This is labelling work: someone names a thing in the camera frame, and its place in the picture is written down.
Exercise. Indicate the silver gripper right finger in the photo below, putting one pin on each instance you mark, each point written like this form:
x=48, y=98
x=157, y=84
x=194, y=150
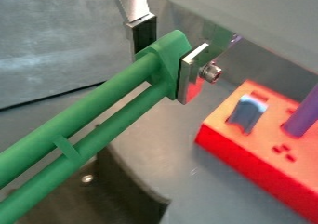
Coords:
x=198, y=67

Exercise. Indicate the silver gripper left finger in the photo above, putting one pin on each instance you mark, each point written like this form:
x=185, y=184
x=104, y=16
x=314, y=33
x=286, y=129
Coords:
x=139, y=22

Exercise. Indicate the green three prong object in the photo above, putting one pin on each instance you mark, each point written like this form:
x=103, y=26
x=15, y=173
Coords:
x=155, y=67

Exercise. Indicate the red peg board block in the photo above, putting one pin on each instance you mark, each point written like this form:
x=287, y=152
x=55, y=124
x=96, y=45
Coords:
x=278, y=162

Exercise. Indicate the black curved fixture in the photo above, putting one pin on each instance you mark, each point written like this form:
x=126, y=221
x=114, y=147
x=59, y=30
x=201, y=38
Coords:
x=103, y=194

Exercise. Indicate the light blue grey peg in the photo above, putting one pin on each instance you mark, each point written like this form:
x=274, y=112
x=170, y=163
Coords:
x=247, y=112

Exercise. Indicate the purple cylinder peg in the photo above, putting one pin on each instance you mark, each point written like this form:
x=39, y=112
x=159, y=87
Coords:
x=305, y=115

